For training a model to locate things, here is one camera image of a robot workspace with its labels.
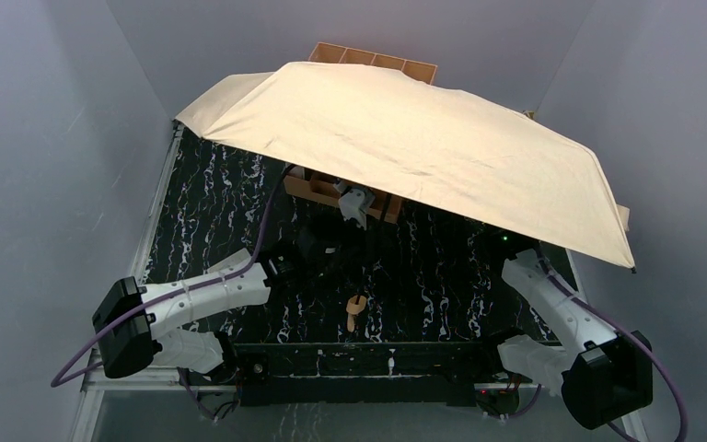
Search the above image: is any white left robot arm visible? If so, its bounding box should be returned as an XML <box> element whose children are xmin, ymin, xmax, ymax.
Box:
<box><xmin>92</xmin><ymin>215</ymin><xmax>377</xmax><ymax>382</ymax></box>

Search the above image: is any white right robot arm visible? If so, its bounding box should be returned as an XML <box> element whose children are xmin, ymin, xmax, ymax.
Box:
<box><xmin>485</xmin><ymin>233</ymin><xmax>653</xmax><ymax>429</ymax></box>

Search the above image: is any orange plastic desk organizer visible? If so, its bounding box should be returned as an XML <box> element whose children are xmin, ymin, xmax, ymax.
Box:
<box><xmin>284</xmin><ymin>42</ymin><xmax>437</xmax><ymax>228</ymax></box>

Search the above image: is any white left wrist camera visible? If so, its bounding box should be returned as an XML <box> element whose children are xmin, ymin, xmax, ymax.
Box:
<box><xmin>333</xmin><ymin>180</ymin><xmax>376</xmax><ymax>229</ymax></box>

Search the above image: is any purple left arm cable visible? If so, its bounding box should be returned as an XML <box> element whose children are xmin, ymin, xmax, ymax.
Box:
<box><xmin>49</xmin><ymin>163</ymin><xmax>296</xmax><ymax>390</ymax></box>

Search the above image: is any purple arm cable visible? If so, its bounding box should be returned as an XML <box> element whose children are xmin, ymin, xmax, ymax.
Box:
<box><xmin>49</xmin><ymin>163</ymin><xmax>296</xmax><ymax>390</ymax></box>
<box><xmin>533</xmin><ymin>243</ymin><xmax>690</xmax><ymax>442</ymax></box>

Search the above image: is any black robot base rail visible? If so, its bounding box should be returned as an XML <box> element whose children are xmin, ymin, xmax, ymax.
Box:
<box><xmin>176</xmin><ymin>341</ymin><xmax>522</xmax><ymax>409</ymax></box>

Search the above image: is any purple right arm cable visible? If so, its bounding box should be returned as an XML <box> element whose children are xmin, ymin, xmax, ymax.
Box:
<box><xmin>533</xmin><ymin>243</ymin><xmax>690</xmax><ymax>442</ymax></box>

